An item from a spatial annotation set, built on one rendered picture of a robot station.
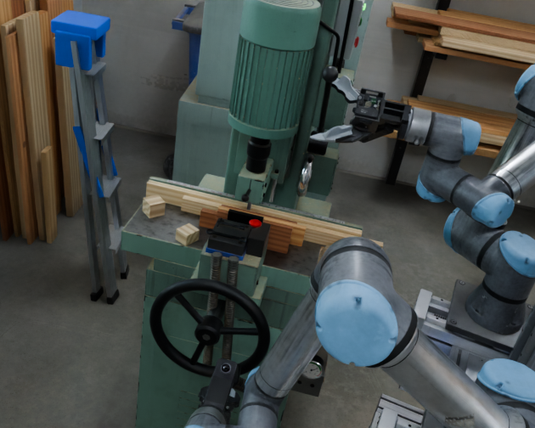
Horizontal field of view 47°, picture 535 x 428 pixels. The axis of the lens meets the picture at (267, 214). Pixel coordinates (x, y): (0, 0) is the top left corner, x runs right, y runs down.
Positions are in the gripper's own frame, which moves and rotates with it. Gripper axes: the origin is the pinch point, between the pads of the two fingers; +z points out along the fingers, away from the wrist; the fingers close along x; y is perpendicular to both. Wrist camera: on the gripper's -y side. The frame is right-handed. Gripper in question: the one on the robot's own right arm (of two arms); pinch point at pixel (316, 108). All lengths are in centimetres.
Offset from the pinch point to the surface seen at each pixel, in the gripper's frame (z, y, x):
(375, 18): -11, -186, -153
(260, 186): 10.0, -21.9, 13.9
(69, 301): 88, -135, 47
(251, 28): 17.5, 8.2, -11.1
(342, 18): -0.1, -16.6, -34.9
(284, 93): 8.0, -1.6, -2.4
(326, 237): -9.4, -33.9, 19.7
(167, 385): 25, -62, 67
